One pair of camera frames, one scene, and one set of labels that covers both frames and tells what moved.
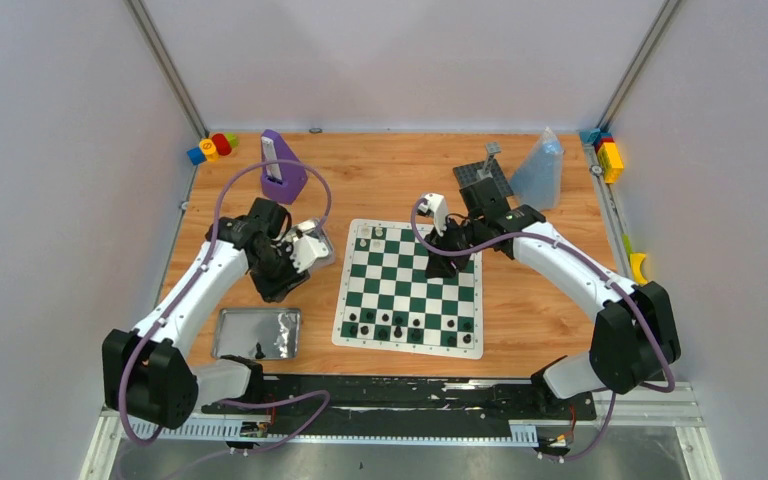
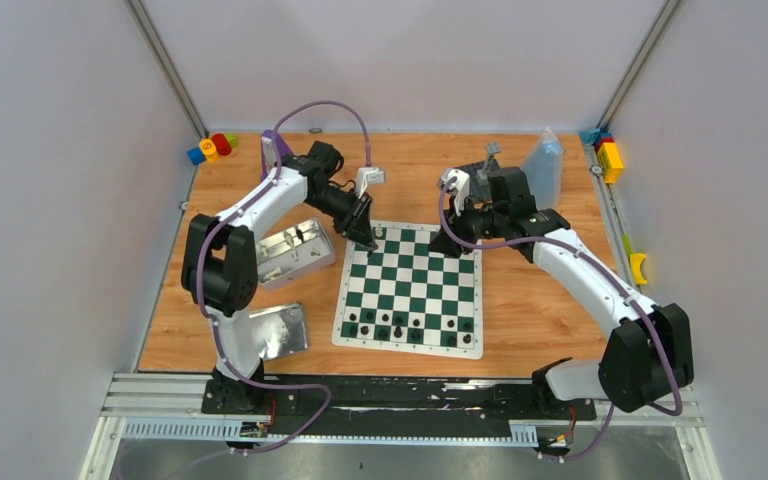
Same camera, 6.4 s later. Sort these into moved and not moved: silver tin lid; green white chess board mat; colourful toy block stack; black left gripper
Moved: black left gripper
Not moved: colourful toy block stack; silver tin lid; green white chess board mat
